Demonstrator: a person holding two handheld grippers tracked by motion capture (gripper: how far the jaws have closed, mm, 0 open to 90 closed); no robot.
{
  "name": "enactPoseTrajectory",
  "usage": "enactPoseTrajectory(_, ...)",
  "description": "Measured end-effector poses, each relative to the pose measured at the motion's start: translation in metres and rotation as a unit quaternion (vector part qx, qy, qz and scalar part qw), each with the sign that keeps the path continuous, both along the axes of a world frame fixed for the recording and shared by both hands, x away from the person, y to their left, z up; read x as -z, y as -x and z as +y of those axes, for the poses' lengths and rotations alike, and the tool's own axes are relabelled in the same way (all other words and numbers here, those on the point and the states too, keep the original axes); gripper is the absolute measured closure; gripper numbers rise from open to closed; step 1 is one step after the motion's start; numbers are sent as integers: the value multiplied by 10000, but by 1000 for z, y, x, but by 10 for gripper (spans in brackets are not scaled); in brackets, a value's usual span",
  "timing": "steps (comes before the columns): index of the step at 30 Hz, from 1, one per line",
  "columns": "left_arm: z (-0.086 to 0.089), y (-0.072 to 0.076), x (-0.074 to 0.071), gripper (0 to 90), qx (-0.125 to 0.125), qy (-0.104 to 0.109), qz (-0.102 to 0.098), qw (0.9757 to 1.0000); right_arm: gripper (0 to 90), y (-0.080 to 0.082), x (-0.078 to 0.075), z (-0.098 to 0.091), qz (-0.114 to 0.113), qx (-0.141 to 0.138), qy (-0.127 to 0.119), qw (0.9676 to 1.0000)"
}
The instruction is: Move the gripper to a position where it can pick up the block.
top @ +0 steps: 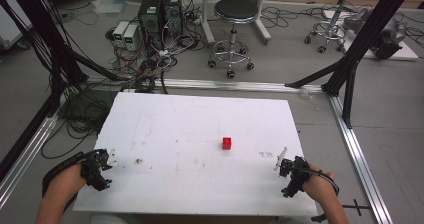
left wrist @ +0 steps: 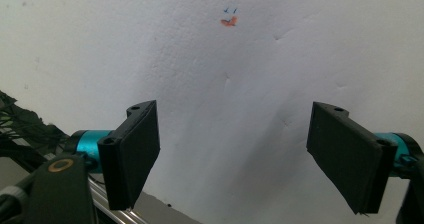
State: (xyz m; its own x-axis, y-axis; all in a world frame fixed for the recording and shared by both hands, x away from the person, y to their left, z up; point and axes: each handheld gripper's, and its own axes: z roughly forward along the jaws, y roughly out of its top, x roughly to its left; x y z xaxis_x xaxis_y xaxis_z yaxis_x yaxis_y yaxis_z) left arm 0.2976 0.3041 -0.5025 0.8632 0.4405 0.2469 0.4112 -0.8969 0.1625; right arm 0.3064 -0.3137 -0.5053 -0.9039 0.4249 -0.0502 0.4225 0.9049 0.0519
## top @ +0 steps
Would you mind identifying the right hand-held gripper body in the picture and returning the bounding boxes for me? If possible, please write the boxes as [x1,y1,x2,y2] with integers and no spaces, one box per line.
[278,155,313,199]

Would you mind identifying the black round stool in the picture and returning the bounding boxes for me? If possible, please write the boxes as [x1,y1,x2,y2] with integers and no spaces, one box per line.
[303,0,374,54]
[207,0,260,80]

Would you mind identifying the black computer tower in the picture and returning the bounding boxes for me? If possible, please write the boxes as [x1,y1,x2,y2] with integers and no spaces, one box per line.
[162,0,184,39]
[137,0,165,51]

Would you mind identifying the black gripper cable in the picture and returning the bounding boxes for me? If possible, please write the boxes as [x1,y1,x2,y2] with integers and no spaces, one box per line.
[299,168,342,224]
[41,151,88,198]

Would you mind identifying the black frame strut with cables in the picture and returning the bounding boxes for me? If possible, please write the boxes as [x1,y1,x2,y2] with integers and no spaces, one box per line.
[0,0,128,118]

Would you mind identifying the tangle of floor cables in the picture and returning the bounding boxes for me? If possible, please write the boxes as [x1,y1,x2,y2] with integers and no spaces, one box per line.
[39,33,208,160]

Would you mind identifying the white power supply box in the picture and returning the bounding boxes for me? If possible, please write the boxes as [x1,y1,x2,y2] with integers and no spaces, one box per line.
[111,20,130,48]
[122,23,140,52]

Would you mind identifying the grey machine on white board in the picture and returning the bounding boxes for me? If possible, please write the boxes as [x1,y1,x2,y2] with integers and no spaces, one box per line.
[323,7,420,62]

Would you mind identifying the person's left hand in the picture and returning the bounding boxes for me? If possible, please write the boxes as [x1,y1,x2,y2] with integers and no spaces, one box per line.
[49,163,89,200]

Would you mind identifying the person's right hand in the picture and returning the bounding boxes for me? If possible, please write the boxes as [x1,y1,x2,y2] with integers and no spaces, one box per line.
[300,163,336,202]

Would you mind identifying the white stand legs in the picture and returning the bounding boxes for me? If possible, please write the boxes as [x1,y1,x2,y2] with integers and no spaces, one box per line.
[199,0,273,48]

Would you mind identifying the aluminium floor rail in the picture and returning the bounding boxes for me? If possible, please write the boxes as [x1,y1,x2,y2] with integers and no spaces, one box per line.
[0,112,61,210]
[328,93,395,224]
[84,77,326,94]

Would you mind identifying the white cabinet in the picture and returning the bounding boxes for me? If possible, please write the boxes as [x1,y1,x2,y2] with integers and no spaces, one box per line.
[0,0,34,52]

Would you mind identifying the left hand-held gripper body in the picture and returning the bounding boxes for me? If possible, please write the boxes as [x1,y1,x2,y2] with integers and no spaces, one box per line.
[80,148,113,192]

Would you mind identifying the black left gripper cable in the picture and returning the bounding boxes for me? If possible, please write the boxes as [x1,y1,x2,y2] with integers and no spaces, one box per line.
[41,151,88,198]

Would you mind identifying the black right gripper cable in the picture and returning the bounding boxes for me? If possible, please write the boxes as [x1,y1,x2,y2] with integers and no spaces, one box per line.
[299,168,342,224]

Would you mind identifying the clear plastic bag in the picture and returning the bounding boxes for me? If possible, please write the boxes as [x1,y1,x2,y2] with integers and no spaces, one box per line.
[90,0,129,17]

